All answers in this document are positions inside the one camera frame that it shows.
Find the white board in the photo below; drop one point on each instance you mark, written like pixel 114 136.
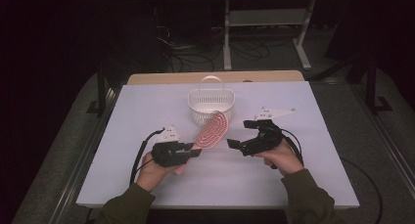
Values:
pixel 221 185

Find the white metal stand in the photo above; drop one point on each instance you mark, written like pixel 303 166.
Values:
pixel 266 17

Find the person's right hand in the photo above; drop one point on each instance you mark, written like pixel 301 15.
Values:
pixel 285 158

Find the pink hairbrush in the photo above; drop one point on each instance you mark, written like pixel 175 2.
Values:
pixel 212 131

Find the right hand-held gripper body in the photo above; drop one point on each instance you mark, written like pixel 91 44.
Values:
pixel 267 137

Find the aluminium rail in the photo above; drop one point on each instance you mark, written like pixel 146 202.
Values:
pixel 390 145
pixel 81 162

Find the black metal stand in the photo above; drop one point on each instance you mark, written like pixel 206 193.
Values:
pixel 371 87
pixel 101 93

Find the person's left hand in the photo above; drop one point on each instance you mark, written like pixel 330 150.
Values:
pixel 151 175

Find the wooden table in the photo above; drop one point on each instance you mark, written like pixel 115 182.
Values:
pixel 182 78

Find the white plastic basket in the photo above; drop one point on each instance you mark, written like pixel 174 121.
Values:
pixel 204 101

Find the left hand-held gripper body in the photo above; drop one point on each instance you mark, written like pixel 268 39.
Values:
pixel 168 154

